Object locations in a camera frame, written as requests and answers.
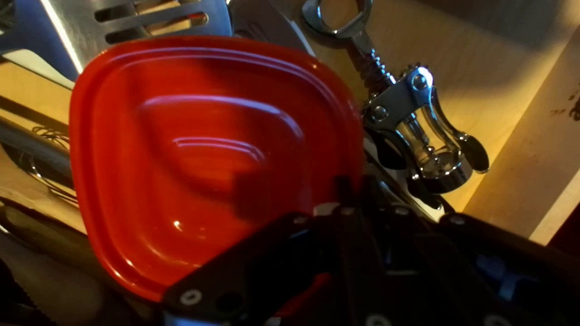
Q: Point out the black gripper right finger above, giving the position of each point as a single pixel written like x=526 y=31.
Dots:
x=483 y=278

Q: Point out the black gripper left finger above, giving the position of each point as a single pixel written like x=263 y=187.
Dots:
x=265 y=272

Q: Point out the orange plastic lid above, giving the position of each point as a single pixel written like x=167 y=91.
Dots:
x=205 y=156

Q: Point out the open wooden drawer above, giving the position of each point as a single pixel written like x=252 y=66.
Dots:
x=513 y=73

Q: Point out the silver wing corkscrew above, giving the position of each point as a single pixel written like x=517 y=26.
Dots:
x=417 y=120

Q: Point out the slotted metal spatula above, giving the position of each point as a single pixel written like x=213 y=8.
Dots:
x=138 y=24

